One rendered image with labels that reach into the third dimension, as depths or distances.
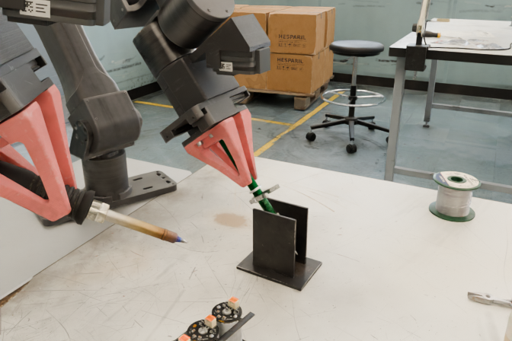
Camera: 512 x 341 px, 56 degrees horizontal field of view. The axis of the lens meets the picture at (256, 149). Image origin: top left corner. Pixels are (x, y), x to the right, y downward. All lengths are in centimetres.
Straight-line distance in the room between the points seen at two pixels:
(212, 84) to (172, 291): 23
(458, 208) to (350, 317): 27
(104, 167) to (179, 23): 28
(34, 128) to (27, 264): 35
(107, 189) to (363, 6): 419
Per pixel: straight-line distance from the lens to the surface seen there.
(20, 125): 31
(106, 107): 67
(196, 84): 50
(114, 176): 71
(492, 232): 71
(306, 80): 380
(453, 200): 71
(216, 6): 49
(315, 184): 78
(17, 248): 67
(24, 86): 32
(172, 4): 50
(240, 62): 48
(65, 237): 67
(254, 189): 53
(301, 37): 377
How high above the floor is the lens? 108
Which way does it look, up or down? 21 degrees down
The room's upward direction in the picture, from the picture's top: straight up
